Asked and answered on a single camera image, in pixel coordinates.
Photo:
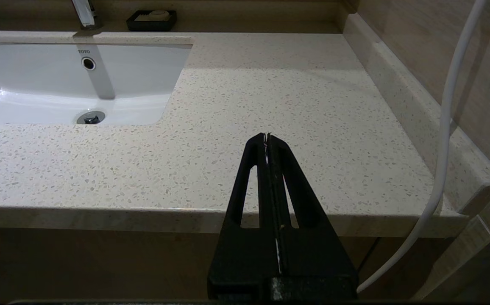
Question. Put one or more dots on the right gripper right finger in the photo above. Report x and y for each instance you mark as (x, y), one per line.
(313, 262)

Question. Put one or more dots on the beige soap bar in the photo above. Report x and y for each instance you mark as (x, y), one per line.
(154, 15)

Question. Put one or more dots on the chrome sink drain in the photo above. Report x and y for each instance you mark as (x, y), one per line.
(90, 117)

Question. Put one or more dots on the black soap dish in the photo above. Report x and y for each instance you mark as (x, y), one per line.
(132, 25)

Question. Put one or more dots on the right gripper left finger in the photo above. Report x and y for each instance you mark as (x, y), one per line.
(232, 262)

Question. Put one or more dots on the white sink basin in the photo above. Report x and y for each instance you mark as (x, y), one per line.
(37, 80)

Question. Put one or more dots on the brown vanity cabinet front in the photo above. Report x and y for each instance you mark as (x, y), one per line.
(79, 267)

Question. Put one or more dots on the chrome faucet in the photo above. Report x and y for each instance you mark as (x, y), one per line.
(84, 12)

